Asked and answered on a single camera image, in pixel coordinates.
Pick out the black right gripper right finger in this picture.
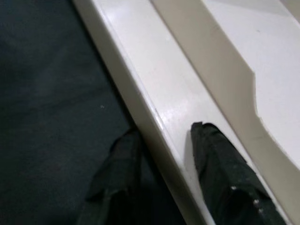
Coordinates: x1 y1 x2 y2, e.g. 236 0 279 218
191 121 286 225

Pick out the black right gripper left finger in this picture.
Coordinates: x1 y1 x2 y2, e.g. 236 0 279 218
77 130 150 225

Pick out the white plastic table top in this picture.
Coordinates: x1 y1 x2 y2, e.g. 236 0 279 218
72 0 300 225

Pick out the black tablecloth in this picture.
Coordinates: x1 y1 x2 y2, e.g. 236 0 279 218
0 0 193 225

